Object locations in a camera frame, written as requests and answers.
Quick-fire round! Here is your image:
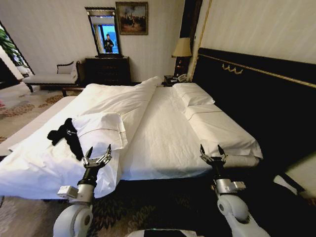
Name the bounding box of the table lamp with beige shade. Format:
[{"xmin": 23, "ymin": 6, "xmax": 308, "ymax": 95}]
[{"xmin": 171, "ymin": 37, "xmax": 193, "ymax": 76}]

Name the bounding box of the white bed sheet mattress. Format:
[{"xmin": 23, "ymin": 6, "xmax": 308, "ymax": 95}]
[{"xmin": 119, "ymin": 85, "xmax": 260, "ymax": 181}]

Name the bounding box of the gold framed painting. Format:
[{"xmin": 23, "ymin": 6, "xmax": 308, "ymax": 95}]
[{"xmin": 115, "ymin": 1, "xmax": 149, "ymax": 36}]

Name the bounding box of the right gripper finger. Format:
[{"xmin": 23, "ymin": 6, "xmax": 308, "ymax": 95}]
[
  {"xmin": 217, "ymin": 144, "xmax": 228, "ymax": 162},
  {"xmin": 199, "ymin": 144, "xmax": 212, "ymax": 162}
]

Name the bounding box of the white robot front shell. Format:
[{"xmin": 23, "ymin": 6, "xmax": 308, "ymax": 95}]
[{"xmin": 125, "ymin": 228, "xmax": 193, "ymax": 237}]

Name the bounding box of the dark wooden dresser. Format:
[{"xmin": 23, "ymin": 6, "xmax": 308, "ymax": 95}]
[{"xmin": 84, "ymin": 56, "xmax": 132, "ymax": 86}]

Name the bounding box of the dark framed mirror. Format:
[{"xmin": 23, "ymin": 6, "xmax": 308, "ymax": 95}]
[{"xmin": 84, "ymin": 6, "xmax": 124, "ymax": 59}]

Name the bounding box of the small white pillow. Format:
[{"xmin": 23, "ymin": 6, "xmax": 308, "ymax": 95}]
[{"xmin": 172, "ymin": 82, "xmax": 216, "ymax": 107}]

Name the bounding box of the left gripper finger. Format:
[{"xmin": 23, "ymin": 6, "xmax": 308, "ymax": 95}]
[
  {"xmin": 82, "ymin": 146, "xmax": 94, "ymax": 165},
  {"xmin": 97, "ymin": 144, "xmax": 113, "ymax": 164}
]

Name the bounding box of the white duvet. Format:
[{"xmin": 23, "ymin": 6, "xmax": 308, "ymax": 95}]
[{"xmin": 0, "ymin": 76, "xmax": 162, "ymax": 199}]

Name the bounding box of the long white pillow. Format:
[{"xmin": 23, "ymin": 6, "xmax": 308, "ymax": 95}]
[{"xmin": 184, "ymin": 104, "xmax": 264, "ymax": 159}]

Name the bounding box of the white seat with black strap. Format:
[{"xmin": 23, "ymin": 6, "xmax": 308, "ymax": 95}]
[{"xmin": 273, "ymin": 158, "xmax": 316, "ymax": 199}]

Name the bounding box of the dark nightstand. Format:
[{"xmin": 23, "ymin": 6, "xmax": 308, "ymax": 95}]
[{"xmin": 162, "ymin": 74, "xmax": 189, "ymax": 87}]

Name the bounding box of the white pillow with thin stripe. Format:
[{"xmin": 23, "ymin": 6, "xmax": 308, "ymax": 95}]
[{"xmin": 73, "ymin": 112, "xmax": 129, "ymax": 152}]

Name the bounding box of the dark headboard with gold trim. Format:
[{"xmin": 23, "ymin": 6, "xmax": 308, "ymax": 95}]
[{"xmin": 191, "ymin": 47, "xmax": 316, "ymax": 178}]

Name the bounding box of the black garment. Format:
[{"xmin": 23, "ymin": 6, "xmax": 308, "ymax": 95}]
[{"xmin": 47, "ymin": 118, "xmax": 85, "ymax": 161}]

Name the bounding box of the white chaise with dark frame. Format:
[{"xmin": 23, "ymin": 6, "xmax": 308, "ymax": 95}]
[{"xmin": 22, "ymin": 60, "xmax": 81, "ymax": 93}]

